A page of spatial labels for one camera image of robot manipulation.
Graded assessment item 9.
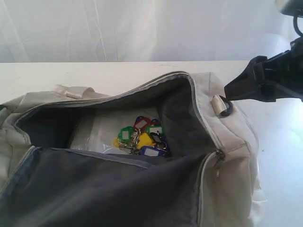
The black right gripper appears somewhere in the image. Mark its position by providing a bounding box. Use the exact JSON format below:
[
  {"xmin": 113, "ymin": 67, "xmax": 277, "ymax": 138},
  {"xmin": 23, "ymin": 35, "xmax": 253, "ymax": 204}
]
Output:
[{"xmin": 224, "ymin": 39, "xmax": 303, "ymax": 102}]

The beige duffel bag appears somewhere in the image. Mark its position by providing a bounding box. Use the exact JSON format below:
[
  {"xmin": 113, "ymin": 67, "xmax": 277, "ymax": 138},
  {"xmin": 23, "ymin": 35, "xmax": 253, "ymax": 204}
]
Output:
[{"xmin": 0, "ymin": 71, "xmax": 265, "ymax": 227}]

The colourful key tag bunch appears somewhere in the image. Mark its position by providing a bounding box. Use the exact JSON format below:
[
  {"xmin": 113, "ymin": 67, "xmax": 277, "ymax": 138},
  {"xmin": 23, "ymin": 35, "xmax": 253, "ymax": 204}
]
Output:
[{"xmin": 113, "ymin": 116, "xmax": 171, "ymax": 157}]

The clear plastic sheet in bag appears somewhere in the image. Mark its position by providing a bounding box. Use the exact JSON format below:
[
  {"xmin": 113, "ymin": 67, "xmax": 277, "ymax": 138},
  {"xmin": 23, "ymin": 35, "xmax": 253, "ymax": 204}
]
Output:
[{"xmin": 70, "ymin": 107, "xmax": 159, "ymax": 155}]

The white backdrop curtain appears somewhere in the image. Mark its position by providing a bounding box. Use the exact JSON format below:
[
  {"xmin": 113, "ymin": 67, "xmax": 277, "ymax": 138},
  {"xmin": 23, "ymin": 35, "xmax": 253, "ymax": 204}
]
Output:
[{"xmin": 0, "ymin": 0, "xmax": 297, "ymax": 63}]

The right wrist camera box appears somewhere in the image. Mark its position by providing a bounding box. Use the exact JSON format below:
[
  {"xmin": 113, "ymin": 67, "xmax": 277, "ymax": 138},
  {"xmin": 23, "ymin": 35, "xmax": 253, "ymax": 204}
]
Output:
[{"xmin": 275, "ymin": 0, "xmax": 303, "ymax": 16}]

